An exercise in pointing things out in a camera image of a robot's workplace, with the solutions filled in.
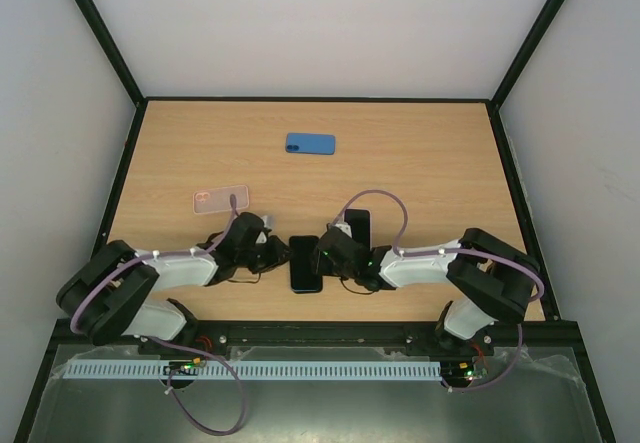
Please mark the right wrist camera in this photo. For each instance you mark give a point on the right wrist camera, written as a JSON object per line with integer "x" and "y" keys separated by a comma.
{"x": 341, "y": 225}

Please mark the black phone blue edge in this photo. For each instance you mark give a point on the black phone blue edge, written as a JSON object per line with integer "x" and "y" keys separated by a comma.
{"x": 303, "y": 265}

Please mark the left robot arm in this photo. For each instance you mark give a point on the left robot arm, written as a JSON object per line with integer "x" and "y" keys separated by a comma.
{"x": 110, "y": 296}

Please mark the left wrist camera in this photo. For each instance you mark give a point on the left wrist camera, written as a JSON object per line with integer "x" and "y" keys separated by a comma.
{"x": 268, "y": 224}

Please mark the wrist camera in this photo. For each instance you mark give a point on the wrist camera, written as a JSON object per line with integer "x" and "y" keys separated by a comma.
{"x": 268, "y": 224}
{"x": 341, "y": 225}

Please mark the blue phone case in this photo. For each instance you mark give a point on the blue phone case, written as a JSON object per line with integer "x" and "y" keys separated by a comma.
{"x": 309, "y": 143}

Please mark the pink translucent phone case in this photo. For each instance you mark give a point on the pink translucent phone case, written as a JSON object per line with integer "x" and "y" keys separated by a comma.
{"x": 221, "y": 199}

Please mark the black phone pink edge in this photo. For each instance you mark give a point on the black phone pink edge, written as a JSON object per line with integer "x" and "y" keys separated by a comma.
{"x": 359, "y": 221}

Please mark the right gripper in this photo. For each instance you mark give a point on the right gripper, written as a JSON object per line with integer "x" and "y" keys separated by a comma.
{"x": 324, "y": 255}

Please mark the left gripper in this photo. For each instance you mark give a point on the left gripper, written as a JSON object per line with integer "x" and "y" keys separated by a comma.
{"x": 276, "y": 255}

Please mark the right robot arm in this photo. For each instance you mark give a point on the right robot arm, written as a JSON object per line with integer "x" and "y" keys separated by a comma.
{"x": 497, "y": 281}

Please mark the light blue slotted cable duct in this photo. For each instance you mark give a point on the light blue slotted cable duct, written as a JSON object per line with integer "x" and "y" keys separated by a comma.
{"x": 252, "y": 370}

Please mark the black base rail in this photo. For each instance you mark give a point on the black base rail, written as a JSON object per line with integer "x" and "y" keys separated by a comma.
{"x": 416, "y": 339}

